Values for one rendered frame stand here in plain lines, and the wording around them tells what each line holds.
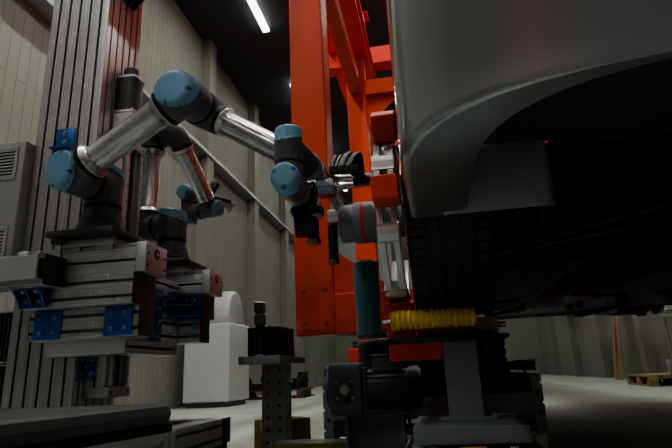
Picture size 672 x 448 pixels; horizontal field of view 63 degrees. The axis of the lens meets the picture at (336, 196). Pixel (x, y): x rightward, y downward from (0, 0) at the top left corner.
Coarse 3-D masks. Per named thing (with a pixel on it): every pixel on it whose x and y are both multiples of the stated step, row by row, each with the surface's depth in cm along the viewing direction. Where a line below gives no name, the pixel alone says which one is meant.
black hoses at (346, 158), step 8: (352, 152) 176; (360, 152) 175; (336, 160) 173; (344, 160) 171; (352, 160) 171; (360, 160) 177; (336, 168) 169; (344, 168) 169; (352, 168) 168; (360, 168) 179; (360, 176) 180; (360, 184) 181; (368, 184) 182
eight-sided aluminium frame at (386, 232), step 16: (384, 144) 179; (384, 160) 162; (400, 192) 204; (384, 224) 156; (384, 240) 156; (400, 240) 155; (384, 256) 158; (400, 256) 158; (384, 272) 161; (400, 272) 161; (400, 288) 163
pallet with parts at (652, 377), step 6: (630, 378) 858; (642, 378) 808; (648, 378) 768; (654, 378) 759; (660, 378) 757; (666, 378) 801; (630, 384) 856; (636, 384) 825; (642, 384) 797; (648, 384) 780; (654, 384) 757; (666, 384) 800
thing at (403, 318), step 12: (396, 312) 161; (408, 312) 160; (420, 312) 159; (432, 312) 158; (444, 312) 158; (456, 312) 157; (468, 312) 157; (480, 312) 158; (396, 324) 159; (408, 324) 159; (420, 324) 158; (432, 324) 158; (444, 324) 157; (456, 324) 157; (468, 324) 157
